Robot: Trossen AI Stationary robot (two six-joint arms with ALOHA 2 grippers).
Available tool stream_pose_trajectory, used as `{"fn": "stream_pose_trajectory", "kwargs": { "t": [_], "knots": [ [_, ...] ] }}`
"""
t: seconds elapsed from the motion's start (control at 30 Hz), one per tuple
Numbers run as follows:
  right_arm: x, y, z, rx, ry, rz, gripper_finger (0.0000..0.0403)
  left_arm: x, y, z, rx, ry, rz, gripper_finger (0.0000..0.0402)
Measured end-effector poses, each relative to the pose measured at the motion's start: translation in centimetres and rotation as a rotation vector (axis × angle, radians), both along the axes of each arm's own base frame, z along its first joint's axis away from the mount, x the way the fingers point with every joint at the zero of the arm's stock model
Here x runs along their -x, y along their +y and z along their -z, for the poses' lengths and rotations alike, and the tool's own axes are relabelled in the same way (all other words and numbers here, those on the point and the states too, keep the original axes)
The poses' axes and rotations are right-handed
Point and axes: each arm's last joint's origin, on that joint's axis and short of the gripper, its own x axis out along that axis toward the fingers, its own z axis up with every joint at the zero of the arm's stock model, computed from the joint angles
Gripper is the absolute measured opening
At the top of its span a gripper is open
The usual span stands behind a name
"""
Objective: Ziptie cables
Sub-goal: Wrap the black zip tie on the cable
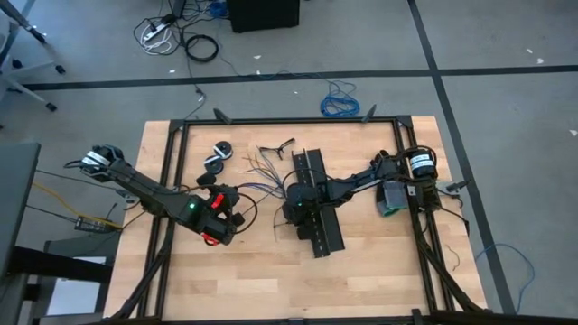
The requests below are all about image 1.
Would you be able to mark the grey desk top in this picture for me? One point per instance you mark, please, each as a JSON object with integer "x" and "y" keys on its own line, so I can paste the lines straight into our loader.
{"x": 18, "y": 203}

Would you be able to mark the black power supply box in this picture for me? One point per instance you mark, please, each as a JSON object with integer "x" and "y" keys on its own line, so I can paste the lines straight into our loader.
{"x": 90, "y": 224}

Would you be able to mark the black flat bar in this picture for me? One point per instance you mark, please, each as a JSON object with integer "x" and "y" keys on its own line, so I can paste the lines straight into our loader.
{"x": 58, "y": 264}

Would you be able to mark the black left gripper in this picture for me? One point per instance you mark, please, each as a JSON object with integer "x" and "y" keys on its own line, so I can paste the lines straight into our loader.
{"x": 205, "y": 179}

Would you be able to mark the black aluminium table frame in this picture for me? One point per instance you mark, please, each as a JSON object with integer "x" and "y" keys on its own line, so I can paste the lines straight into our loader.
{"x": 289, "y": 120}

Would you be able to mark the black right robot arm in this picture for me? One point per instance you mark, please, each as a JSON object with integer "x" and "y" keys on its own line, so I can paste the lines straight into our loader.
{"x": 361, "y": 180}

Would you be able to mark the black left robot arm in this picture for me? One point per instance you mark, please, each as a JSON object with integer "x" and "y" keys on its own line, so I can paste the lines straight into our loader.
{"x": 135, "y": 182}

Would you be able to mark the white power strip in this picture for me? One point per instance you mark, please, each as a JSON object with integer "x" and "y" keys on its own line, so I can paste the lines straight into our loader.
{"x": 153, "y": 34}

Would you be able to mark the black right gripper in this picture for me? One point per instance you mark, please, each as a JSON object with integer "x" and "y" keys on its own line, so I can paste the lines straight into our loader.
{"x": 303, "y": 223}

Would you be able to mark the grey office chair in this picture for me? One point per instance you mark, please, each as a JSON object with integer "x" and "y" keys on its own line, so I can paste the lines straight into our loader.
{"x": 11, "y": 74}

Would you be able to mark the black computer tower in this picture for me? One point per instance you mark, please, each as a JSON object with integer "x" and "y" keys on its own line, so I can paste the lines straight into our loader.
{"x": 262, "y": 15}

